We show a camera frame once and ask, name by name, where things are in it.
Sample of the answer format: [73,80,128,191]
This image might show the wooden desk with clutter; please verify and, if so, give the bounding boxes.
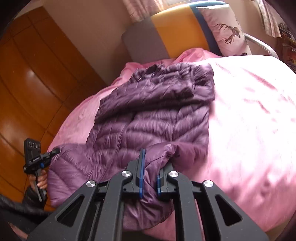
[278,23,295,72]

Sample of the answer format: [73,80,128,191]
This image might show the grey yellow blue headboard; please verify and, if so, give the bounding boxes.
[122,1,225,64]

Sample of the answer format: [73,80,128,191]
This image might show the pink curtain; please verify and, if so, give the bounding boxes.
[255,0,281,38]
[123,0,169,22]

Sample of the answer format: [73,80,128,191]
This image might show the wooden wardrobe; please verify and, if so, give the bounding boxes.
[1,7,106,202]

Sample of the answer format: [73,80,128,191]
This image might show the pink bed duvet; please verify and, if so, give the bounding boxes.
[47,48,296,241]

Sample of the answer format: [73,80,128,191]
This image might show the right pink curtain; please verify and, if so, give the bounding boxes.
[255,0,281,38]

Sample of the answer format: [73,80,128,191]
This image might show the white deer print pillow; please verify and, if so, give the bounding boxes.
[197,4,252,57]

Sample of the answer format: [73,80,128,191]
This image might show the purple quilted down jacket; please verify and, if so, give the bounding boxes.
[48,63,215,230]

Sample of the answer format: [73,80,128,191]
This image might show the person left hand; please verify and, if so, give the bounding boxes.
[29,170,48,192]

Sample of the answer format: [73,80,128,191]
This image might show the left pink curtain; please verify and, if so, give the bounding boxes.
[123,0,169,22]

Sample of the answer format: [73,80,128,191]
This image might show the dark sleeve left forearm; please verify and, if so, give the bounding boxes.
[1,187,52,234]

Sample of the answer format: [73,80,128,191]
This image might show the grey metal bed rail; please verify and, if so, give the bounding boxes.
[244,33,279,59]

